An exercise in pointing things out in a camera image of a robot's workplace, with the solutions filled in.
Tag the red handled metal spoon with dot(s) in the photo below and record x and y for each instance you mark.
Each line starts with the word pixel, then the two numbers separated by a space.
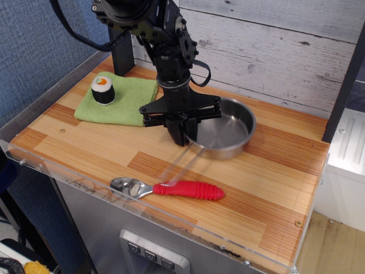
pixel 138 189

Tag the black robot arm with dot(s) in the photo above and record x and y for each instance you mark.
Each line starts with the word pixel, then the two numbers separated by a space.
pixel 161 29

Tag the dark vertical post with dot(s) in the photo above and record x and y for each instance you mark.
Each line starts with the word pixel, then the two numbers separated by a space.
pixel 122 56
pixel 345 90

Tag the stainless steel cabinet front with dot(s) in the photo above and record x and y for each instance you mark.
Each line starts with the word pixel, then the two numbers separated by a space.
pixel 100 220

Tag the white aluminium frame block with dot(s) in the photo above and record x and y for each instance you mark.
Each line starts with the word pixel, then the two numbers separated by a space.
pixel 340 195

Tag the toy sushi roll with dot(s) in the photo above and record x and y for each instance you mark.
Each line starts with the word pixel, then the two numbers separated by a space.
pixel 103 90

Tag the dark left vertical post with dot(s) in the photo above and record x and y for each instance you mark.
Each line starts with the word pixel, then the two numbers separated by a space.
pixel 122 56

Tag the silver button control panel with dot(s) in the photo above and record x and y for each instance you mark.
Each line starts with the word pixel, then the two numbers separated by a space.
pixel 145 256

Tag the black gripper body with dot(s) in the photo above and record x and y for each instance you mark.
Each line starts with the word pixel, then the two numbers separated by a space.
pixel 179 102

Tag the clear acrylic front guard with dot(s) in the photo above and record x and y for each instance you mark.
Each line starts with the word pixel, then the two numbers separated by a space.
pixel 269 189

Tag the stainless steel pan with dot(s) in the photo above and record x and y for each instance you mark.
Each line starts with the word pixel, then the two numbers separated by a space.
pixel 218 138

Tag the yellow object bottom left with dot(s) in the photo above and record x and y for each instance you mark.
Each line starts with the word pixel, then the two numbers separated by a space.
pixel 35 267

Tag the dark right vertical post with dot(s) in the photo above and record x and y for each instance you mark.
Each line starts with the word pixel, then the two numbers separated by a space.
pixel 345 90

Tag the green folded cloth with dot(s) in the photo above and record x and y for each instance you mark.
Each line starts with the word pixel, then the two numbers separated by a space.
pixel 130 95

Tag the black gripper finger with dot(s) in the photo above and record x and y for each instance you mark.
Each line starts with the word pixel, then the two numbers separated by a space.
pixel 191 128
pixel 176 132

